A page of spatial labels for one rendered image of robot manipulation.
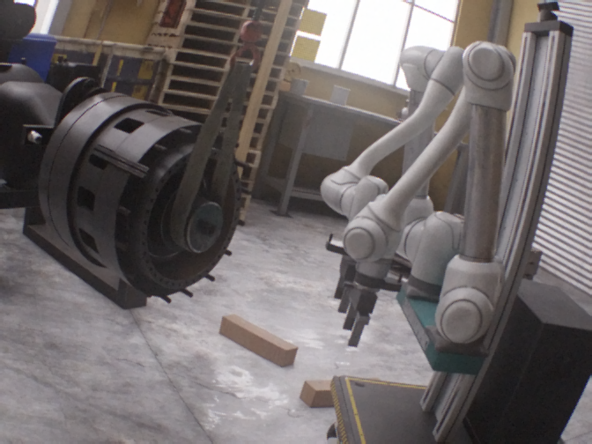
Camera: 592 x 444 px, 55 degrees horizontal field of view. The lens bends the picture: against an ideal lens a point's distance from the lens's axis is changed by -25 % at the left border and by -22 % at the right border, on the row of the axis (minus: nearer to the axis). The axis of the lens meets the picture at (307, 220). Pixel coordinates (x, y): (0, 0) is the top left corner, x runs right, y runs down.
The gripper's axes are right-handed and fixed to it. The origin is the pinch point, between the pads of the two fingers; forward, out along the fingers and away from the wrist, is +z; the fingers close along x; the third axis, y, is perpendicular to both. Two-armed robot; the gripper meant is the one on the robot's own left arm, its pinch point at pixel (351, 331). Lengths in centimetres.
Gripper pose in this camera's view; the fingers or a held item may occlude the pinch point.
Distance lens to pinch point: 195.2
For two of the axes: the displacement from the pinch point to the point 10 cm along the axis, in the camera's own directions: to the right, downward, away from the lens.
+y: -9.6, -2.4, -1.1
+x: 0.6, 2.2, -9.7
